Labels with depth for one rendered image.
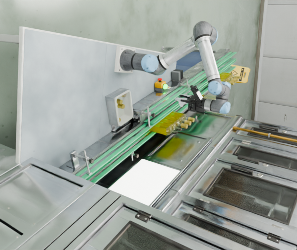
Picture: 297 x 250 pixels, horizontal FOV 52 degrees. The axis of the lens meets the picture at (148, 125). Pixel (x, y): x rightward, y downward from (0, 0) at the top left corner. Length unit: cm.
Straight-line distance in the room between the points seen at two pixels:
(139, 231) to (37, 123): 87
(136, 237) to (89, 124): 103
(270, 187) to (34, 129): 144
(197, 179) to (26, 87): 117
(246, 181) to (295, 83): 624
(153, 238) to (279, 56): 714
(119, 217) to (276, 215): 94
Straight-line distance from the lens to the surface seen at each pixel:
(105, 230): 127
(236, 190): 200
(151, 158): 219
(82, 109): 198
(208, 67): 185
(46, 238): 129
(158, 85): 257
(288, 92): 828
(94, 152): 202
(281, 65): 810
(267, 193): 201
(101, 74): 207
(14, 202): 154
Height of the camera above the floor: 215
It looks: 32 degrees down
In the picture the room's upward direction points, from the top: 104 degrees clockwise
